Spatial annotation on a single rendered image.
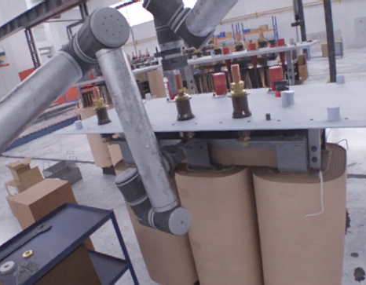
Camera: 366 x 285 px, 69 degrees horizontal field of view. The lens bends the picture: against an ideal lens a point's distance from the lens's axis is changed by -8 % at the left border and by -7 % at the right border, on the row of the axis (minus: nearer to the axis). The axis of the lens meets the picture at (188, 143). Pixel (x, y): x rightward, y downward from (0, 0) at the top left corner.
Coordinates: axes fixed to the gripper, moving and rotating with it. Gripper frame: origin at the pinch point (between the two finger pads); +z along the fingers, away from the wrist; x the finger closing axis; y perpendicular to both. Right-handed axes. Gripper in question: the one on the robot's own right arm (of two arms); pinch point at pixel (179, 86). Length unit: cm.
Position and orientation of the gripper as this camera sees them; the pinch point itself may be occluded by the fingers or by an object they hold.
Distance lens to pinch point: 128.7
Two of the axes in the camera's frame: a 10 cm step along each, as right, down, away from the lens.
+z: 1.9, 9.3, 3.1
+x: 5.4, -3.6, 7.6
